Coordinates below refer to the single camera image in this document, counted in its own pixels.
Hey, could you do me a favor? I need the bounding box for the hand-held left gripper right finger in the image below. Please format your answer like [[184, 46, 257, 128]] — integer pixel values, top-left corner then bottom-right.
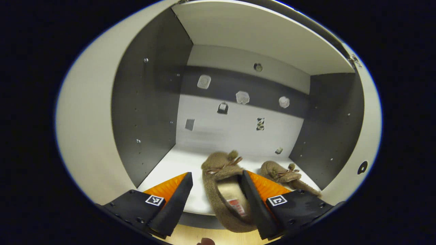
[[241, 170, 336, 241]]

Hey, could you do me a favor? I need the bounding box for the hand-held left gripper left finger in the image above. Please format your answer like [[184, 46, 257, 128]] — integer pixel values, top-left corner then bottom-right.
[[95, 172, 193, 240]]

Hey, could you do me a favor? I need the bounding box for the brown fuzzy shoe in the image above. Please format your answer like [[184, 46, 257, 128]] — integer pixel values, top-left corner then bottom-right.
[[260, 161, 322, 198], [201, 150, 263, 233]]

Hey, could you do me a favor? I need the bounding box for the white shoe cabinet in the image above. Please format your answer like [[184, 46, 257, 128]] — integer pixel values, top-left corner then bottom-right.
[[111, 0, 365, 230]]

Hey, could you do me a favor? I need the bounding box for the white shoe cabinet door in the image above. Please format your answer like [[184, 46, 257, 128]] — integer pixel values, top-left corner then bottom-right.
[[56, 0, 177, 206], [320, 43, 383, 205]]

